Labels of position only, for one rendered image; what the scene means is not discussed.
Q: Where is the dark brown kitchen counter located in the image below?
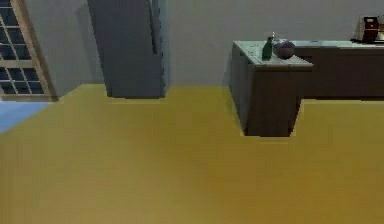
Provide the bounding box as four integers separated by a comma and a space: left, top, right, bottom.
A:
228, 39, 384, 138

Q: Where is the grey fridge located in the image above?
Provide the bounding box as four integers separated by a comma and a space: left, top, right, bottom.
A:
87, 0, 172, 100

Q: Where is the green bottle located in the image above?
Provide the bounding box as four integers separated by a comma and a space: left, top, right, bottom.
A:
261, 36, 274, 62

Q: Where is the dark purple round bowl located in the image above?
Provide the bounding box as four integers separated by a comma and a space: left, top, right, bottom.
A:
275, 39, 296, 60

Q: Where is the tan framed glass door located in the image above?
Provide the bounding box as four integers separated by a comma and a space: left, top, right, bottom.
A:
0, 0, 58, 103

